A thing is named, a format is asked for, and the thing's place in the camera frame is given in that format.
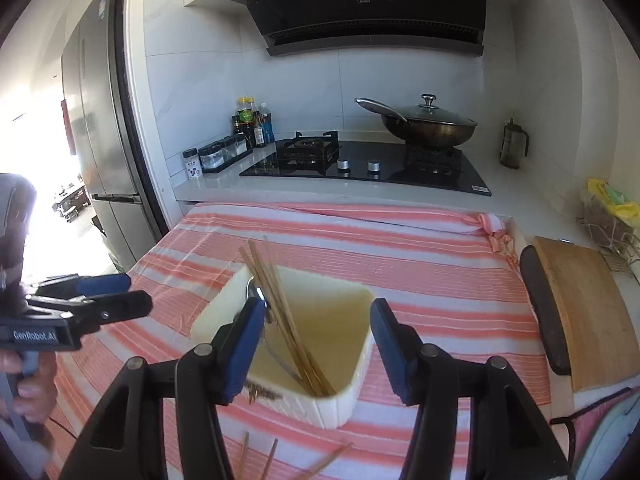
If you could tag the black range hood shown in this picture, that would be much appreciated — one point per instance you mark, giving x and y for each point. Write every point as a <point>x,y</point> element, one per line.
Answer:
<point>296,26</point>

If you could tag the small steel spoon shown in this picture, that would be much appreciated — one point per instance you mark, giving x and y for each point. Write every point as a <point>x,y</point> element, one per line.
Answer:
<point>283,364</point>

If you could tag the dark glass kettle jar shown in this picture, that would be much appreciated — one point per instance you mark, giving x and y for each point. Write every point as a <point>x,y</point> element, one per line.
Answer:
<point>514,145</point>

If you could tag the person's left hand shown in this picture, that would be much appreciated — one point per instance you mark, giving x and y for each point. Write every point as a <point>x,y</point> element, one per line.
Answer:
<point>36,395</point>

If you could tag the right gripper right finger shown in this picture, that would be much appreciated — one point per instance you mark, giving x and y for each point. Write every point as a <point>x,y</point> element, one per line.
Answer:
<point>509,437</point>

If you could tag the wooden chopstick three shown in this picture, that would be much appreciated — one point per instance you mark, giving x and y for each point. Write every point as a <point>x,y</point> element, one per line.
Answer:
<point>326,462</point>

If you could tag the wooden chopstick seven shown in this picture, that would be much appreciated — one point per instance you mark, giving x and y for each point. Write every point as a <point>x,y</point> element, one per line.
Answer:
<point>290,314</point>

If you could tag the cream utensil holder box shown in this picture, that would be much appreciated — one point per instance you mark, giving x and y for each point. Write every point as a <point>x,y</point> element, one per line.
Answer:
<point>331,317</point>

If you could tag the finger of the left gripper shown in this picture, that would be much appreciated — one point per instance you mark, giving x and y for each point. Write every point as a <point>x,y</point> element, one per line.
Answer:
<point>79,317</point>
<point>75,285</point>

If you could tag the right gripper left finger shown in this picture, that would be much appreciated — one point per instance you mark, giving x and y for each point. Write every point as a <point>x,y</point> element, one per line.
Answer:
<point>124,436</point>

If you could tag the wooden chopstick six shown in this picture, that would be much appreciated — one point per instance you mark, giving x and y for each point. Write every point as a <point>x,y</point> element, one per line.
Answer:
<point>280,319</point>

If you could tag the white spice shaker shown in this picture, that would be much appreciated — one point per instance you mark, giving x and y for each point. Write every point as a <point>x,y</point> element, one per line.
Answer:
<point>192,164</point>

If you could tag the large steel spoon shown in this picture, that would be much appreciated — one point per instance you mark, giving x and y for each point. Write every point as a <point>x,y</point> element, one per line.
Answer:
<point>253,290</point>

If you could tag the black gas stove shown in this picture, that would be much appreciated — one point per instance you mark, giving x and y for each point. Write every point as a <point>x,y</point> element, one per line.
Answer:
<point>328,156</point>

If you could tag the pink striped tablecloth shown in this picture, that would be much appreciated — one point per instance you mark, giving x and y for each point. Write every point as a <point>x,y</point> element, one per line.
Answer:
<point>448,274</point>

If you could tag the wooden chopstick one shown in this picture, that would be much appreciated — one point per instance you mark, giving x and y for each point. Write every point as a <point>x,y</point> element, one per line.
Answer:
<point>241,463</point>

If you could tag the wire basket with bags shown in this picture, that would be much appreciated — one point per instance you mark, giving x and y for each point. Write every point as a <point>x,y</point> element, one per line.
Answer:
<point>611,219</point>

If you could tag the grey refrigerator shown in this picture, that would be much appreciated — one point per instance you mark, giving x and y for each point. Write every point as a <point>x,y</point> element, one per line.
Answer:
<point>111,164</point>

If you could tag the wok with glass lid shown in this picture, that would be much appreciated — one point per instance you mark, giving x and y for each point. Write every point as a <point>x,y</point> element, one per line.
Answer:
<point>426,124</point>

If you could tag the wooden cutting board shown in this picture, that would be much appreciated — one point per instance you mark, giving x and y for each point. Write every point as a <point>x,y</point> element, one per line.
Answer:
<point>584,324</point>

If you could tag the spice jar rack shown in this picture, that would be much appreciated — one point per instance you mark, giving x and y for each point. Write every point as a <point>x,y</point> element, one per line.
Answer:
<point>219,155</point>

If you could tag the sauce bottles group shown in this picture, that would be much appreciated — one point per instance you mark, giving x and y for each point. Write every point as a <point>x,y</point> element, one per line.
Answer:
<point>254,122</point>

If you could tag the wooden chopstick two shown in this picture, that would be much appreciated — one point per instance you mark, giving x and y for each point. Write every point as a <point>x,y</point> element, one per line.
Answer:
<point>269,461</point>

